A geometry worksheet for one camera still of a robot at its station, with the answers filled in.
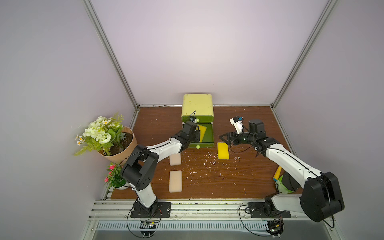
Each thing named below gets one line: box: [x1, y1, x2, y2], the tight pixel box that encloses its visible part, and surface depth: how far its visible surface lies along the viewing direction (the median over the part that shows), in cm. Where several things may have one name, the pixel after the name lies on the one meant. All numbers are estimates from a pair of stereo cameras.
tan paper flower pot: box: [98, 126, 138, 164], surface depth 85 cm
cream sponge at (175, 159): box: [169, 152, 182, 166], surface depth 91 cm
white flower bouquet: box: [74, 113, 126, 156], surface depth 68 cm
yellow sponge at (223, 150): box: [217, 142, 230, 160], surface depth 94 cm
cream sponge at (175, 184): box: [169, 170, 183, 193], surface depth 83 cm
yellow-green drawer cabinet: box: [181, 94, 215, 148], surface depth 94 cm
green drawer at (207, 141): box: [188, 123, 215, 148], surface depth 95 cm
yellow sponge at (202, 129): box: [197, 124, 207, 143], surface depth 96 cm
